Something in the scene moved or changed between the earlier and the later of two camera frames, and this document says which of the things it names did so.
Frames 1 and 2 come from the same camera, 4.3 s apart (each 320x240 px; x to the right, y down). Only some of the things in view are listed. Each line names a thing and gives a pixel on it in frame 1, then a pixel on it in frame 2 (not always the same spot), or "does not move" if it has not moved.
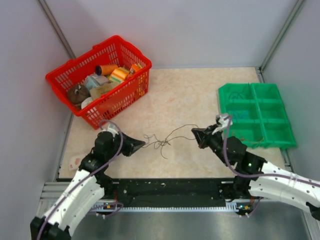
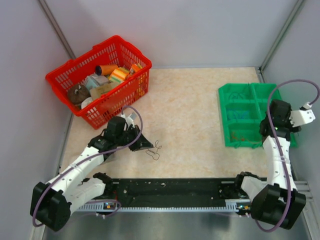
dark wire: (158, 143) → (155, 146)
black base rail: (172, 191) does not move
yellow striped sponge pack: (119, 74) does not move
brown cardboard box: (97, 92) does not move
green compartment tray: (259, 116) does not move
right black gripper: (200, 135) → (289, 125)
